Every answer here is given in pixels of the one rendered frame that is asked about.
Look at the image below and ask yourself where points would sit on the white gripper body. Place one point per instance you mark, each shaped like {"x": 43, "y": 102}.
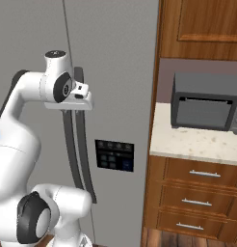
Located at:
{"x": 69, "y": 104}

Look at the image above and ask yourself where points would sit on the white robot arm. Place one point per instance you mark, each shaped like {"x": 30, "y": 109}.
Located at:
{"x": 14, "y": 154}

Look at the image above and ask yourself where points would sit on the grey fridge door with panel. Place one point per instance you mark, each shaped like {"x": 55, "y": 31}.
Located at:
{"x": 123, "y": 70}

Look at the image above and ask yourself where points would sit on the wooden cupboard door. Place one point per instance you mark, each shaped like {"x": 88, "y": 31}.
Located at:
{"x": 204, "y": 29}

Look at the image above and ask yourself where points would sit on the wooden drawer front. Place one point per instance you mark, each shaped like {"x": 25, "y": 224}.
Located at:
{"x": 170, "y": 199}
{"x": 175, "y": 172}
{"x": 167, "y": 223}

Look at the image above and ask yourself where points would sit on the dark grey toaster oven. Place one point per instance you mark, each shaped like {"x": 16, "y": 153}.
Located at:
{"x": 204, "y": 106}

